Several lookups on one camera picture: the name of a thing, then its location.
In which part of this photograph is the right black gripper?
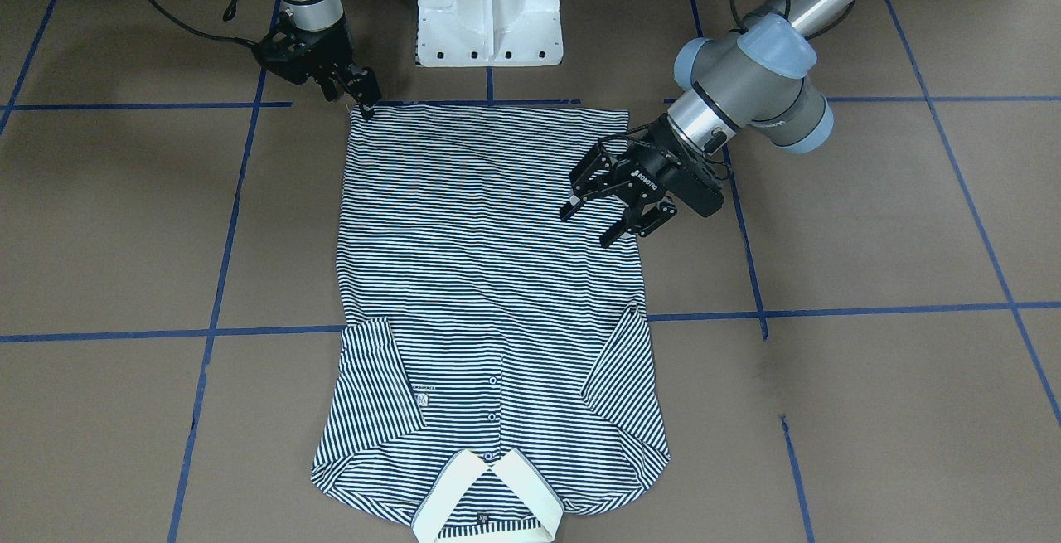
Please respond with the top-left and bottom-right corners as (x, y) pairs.
(251, 12), (382, 121)

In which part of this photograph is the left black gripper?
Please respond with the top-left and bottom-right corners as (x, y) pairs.
(560, 115), (726, 248)

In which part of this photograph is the striped polo shirt white collar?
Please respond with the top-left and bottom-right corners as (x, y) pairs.
(310, 105), (671, 542)

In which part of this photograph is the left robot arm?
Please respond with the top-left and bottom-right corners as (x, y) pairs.
(560, 0), (856, 247)

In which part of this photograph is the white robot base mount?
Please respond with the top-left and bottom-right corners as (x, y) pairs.
(414, 0), (564, 68)

